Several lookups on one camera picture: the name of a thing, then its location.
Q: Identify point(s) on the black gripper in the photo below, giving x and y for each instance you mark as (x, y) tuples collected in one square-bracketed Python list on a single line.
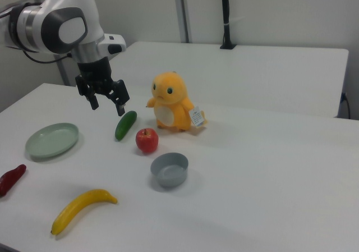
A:
[(95, 72)]

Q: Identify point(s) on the red apple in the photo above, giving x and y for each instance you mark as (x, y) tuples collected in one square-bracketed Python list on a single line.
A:
[(147, 141)]

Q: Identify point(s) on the grey bowl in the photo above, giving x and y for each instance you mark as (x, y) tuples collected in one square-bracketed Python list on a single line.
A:
[(171, 176)]

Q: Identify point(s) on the green cucumber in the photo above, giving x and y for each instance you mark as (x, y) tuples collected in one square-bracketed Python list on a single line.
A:
[(125, 125)]

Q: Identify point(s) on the orange plush dinosaur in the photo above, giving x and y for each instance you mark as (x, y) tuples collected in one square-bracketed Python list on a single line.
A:
[(171, 95)]

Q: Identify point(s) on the pale green plate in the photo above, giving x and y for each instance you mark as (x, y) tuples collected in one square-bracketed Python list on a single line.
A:
[(51, 141)]

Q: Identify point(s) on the white paper tag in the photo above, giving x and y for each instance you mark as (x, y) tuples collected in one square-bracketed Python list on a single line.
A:
[(196, 117)]

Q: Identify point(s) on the yellow banana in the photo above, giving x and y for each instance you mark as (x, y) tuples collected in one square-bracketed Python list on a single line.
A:
[(78, 204)]

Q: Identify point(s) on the red chili pepper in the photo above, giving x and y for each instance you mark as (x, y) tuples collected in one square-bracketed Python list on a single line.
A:
[(11, 179)]

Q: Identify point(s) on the black camera stand pole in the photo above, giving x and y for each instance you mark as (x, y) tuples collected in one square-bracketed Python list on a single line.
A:
[(225, 10)]

